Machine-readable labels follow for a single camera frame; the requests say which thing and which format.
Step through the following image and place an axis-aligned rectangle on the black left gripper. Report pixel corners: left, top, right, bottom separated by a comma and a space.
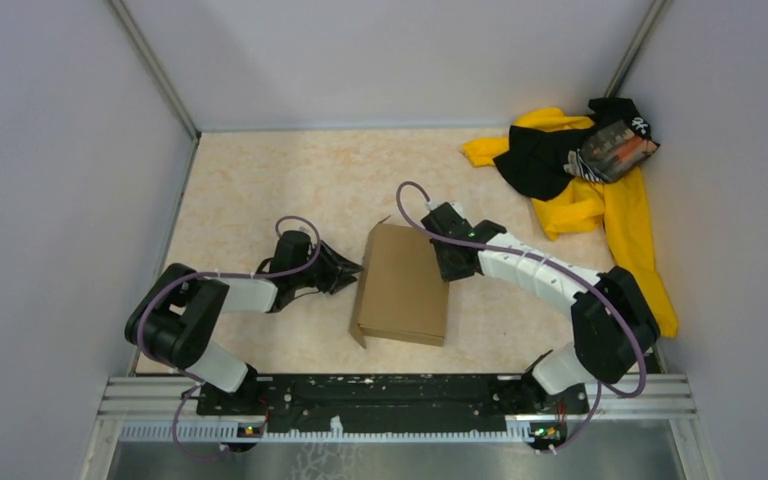
293, 239, 364, 295

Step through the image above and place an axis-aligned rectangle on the brown cardboard box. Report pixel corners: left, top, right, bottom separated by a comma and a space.
348, 217, 449, 349

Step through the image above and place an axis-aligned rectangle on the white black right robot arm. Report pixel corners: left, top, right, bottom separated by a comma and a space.
421, 202, 661, 412

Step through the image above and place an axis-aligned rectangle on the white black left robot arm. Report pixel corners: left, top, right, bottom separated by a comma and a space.
124, 230, 363, 414

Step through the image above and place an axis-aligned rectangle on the black cloth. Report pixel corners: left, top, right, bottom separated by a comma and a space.
493, 97, 643, 201

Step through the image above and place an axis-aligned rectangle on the yellow cloth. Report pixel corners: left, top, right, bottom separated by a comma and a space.
461, 107, 679, 338

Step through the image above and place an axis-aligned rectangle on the patterned grey pouch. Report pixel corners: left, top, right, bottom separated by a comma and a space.
563, 116, 660, 184

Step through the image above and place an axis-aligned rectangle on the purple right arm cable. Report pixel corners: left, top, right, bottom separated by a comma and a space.
395, 181, 648, 455

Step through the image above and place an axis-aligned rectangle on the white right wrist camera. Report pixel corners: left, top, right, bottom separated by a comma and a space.
425, 200, 465, 217

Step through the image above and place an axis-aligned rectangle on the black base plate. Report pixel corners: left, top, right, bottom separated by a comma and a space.
196, 374, 590, 434

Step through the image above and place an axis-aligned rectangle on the aluminium frame rail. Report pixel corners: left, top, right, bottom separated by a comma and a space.
81, 373, 719, 479

